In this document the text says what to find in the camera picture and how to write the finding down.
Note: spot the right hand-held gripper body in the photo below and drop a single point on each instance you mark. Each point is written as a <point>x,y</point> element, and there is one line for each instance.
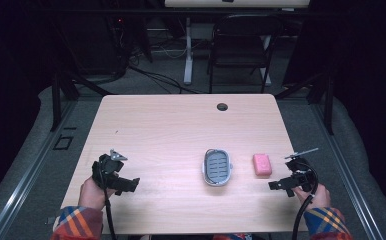
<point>301,171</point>

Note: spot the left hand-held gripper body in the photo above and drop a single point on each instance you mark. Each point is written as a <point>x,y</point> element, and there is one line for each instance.
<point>109,166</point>

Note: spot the pink soap bar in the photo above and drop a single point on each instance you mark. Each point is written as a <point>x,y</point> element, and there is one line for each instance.
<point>262,164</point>

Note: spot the grey soap dish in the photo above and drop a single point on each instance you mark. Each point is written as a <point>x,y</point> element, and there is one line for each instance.
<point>217,167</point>

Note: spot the person's right hand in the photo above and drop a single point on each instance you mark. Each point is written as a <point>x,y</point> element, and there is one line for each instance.
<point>317,198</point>

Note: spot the person's left hand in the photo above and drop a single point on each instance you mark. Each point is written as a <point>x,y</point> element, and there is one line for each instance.
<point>92,195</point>

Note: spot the person's plaid clothing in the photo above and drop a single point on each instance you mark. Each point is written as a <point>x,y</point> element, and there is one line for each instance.
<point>232,237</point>

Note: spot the black metal stand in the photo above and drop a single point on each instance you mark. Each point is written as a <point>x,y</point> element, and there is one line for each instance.
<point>327,103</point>
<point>59,100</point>

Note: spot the white desk leg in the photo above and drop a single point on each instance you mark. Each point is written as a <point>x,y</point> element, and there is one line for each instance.
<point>267,66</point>
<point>188,56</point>

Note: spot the black folding chair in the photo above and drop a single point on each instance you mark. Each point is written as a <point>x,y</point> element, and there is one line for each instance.
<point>244,50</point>

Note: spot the grey metal floor rail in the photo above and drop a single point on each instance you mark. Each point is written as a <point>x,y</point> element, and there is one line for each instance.
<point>24,180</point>
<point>347,180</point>

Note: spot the black rectangular floor frame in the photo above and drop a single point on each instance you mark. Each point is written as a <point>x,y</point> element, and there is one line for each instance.
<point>63,142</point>

